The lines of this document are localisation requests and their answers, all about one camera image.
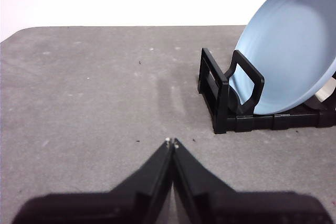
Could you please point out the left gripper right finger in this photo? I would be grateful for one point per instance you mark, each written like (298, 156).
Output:
(223, 205)

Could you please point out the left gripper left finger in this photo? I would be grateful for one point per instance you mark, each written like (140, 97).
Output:
(126, 205)

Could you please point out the blue plate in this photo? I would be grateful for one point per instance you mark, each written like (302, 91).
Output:
(288, 37)

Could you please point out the black plate rack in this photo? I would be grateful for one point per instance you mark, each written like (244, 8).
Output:
(220, 108)

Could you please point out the white plate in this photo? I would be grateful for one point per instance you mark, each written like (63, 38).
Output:
(325, 94)

